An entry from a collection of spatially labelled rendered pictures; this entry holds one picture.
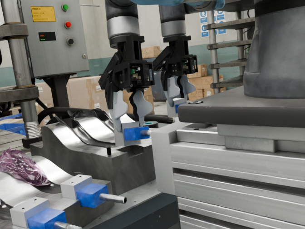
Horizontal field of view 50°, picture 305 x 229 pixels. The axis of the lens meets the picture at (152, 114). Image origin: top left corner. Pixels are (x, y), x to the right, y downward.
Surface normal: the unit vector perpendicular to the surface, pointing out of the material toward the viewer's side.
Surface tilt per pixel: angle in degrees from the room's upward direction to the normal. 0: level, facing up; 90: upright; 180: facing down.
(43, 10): 90
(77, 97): 96
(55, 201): 0
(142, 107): 91
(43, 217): 0
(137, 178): 90
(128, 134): 82
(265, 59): 72
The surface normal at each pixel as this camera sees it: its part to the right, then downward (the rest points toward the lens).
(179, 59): -0.75, 0.20
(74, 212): 0.85, -0.01
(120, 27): -0.07, -0.02
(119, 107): -0.77, -0.12
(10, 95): 0.07, 0.16
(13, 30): 0.32, 0.12
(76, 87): -0.51, 0.32
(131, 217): 0.65, 0.05
